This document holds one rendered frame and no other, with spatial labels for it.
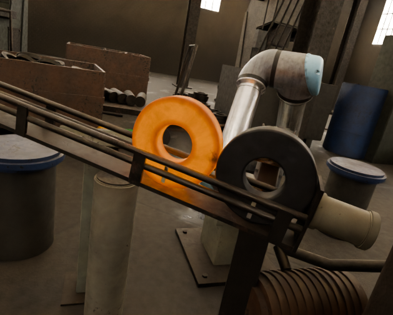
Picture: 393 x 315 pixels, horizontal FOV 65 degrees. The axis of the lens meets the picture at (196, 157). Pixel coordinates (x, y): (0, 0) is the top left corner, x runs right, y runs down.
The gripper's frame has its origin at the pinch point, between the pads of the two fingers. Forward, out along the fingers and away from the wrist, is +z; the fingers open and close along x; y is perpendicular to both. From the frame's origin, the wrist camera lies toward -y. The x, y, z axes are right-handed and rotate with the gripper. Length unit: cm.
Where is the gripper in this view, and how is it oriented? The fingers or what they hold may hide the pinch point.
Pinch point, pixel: (270, 157)
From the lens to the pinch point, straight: 57.2
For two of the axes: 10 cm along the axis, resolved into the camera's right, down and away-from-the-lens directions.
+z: -2.4, -0.5, -9.7
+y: 2.6, -9.7, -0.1
